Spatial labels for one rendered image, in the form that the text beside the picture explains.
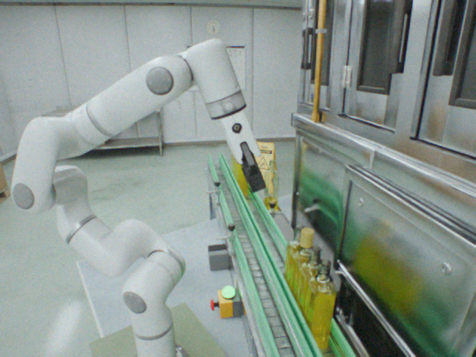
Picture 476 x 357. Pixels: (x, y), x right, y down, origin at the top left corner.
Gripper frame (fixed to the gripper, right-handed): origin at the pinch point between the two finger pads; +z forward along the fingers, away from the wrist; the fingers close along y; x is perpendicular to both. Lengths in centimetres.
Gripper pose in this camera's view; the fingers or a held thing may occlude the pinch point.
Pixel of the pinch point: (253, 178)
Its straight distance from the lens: 65.6
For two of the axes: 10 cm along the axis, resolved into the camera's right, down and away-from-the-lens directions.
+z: 3.4, 8.6, 4.0
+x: -9.2, 3.8, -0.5
